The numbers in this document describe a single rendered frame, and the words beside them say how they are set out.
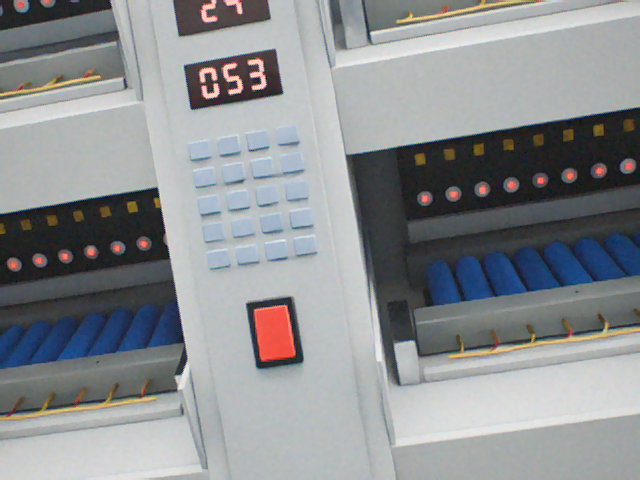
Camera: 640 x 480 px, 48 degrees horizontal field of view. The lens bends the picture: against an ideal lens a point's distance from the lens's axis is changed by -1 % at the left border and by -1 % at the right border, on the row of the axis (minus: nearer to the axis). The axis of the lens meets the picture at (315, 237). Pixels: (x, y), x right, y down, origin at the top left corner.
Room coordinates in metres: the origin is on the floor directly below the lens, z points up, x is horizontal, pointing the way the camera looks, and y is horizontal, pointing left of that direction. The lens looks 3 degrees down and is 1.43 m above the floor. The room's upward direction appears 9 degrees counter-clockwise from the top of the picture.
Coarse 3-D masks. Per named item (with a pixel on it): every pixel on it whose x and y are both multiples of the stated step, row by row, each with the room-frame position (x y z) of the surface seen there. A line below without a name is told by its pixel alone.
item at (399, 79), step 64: (320, 0) 0.34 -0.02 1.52; (384, 0) 0.42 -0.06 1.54; (448, 0) 0.41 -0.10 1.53; (512, 0) 0.40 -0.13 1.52; (576, 0) 0.39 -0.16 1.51; (384, 64) 0.35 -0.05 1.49; (448, 64) 0.35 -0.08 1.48; (512, 64) 0.35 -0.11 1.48; (576, 64) 0.35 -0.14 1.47; (384, 128) 0.36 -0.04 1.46; (448, 128) 0.36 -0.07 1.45
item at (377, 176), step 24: (336, 0) 0.55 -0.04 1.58; (360, 168) 0.55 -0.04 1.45; (384, 168) 0.55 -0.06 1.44; (360, 192) 0.55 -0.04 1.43; (384, 192) 0.55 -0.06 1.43; (384, 216) 0.55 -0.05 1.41; (384, 240) 0.55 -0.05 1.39; (408, 240) 0.55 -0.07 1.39; (432, 240) 0.55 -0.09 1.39; (384, 264) 0.55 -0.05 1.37; (120, 288) 0.57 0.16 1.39
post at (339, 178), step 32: (128, 0) 0.36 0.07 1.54; (320, 32) 0.35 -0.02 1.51; (320, 64) 0.35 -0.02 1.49; (160, 96) 0.36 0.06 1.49; (320, 96) 0.35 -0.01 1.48; (160, 128) 0.36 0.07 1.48; (320, 128) 0.35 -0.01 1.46; (160, 160) 0.36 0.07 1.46; (320, 160) 0.35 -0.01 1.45; (352, 160) 0.53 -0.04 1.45; (160, 192) 0.36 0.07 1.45; (352, 192) 0.39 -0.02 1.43; (352, 224) 0.35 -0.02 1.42; (352, 256) 0.35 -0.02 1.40; (192, 288) 0.36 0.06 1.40; (352, 288) 0.35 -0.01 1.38; (192, 320) 0.36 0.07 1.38; (352, 320) 0.35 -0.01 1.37; (192, 352) 0.36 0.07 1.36; (352, 352) 0.35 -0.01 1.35; (384, 416) 0.35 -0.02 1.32; (224, 448) 0.36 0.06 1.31; (384, 448) 0.35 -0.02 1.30
